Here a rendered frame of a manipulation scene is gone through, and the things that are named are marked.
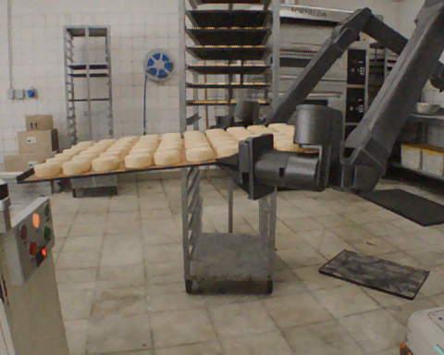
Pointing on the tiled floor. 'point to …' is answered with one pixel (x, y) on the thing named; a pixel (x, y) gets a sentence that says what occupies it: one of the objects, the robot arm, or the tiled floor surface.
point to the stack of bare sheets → (376, 274)
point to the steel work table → (424, 140)
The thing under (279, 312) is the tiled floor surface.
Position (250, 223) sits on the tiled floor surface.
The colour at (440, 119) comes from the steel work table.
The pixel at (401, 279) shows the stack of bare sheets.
